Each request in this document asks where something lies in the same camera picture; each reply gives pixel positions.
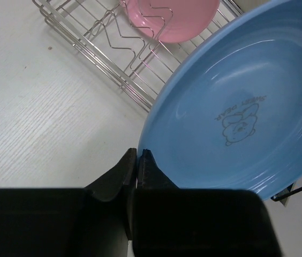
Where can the metal wire dish rack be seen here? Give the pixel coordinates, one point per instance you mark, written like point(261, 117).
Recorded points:
point(138, 65)

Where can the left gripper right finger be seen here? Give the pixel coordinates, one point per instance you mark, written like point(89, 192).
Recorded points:
point(152, 202)

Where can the pink plastic plate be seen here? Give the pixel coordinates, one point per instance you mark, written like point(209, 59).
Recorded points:
point(170, 21)

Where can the blue plastic plate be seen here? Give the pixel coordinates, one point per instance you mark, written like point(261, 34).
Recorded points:
point(230, 116)

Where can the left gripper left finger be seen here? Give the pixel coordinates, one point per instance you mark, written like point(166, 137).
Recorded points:
point(106, 228)

